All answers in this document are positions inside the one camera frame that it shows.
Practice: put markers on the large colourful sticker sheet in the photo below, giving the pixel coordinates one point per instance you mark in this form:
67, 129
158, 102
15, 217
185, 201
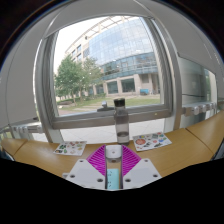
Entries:
151, 141

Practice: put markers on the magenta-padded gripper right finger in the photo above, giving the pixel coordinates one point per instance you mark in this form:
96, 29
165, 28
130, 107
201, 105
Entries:
143, 172

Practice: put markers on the clear bottle with black cap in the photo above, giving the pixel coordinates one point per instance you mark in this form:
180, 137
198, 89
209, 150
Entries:
121, 123

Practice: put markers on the small colourful sticker sheet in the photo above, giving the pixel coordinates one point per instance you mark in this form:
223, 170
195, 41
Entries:
70, 148

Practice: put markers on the white wall socket rail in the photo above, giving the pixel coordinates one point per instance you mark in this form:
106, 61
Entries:
200, 108
28, 129

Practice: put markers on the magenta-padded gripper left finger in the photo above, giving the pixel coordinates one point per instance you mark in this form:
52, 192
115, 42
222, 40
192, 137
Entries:
85, 173

